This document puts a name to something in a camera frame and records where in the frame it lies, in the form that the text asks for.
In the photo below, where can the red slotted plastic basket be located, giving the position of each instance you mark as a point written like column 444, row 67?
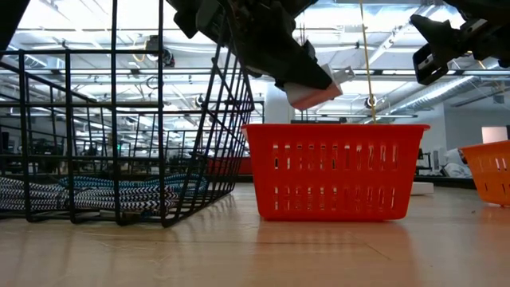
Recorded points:
column 334, row 177

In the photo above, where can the person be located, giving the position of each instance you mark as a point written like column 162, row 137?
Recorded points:
column 456, row 165

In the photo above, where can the white charger plug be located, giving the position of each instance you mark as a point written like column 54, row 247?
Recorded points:
column 315, row 97

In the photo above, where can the black table frame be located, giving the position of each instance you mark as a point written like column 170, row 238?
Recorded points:
column 450, row 182

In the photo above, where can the red storage bin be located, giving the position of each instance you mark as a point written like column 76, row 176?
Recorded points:
column 244, row 166

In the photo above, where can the orange slotted plastic basket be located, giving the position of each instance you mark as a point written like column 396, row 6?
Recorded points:
column 494, row 177

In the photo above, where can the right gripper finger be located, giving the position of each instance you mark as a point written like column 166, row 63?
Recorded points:
column 436, row 24
column 442, row 36

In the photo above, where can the silver ceiling duct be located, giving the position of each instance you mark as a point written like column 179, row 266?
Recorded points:
column 458, row 85

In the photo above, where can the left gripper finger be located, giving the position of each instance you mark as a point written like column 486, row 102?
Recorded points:
column 296, row 68

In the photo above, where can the white board panel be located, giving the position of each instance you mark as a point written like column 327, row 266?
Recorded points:
column 494, row 135

